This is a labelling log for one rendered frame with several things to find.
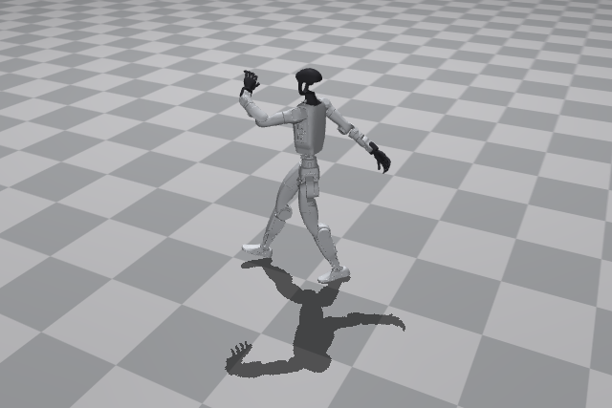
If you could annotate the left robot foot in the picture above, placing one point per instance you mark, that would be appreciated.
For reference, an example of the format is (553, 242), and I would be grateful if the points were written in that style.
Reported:
(331, 275)

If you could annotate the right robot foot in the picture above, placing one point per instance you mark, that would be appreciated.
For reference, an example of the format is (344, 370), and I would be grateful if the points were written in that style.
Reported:
(256, 250)

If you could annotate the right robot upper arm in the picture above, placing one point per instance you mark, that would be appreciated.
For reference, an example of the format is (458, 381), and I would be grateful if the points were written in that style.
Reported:
(335, 116)

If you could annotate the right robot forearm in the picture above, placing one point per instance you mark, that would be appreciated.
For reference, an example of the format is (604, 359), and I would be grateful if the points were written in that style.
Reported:
(360, 138)

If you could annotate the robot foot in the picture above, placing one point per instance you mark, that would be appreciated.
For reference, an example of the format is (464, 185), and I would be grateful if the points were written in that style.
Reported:
(256, 250)
(331, 275)

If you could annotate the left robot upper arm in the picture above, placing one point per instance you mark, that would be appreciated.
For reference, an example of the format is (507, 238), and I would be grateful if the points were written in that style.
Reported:
(293, 116)

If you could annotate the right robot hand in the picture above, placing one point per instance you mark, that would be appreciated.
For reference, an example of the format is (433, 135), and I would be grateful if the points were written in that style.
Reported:
(380, 157)

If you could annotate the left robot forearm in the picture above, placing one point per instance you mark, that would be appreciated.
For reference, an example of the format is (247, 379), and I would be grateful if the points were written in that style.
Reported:
(251, 108)

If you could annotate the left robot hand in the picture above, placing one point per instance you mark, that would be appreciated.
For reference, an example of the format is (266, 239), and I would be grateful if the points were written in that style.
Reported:
(249, 82)

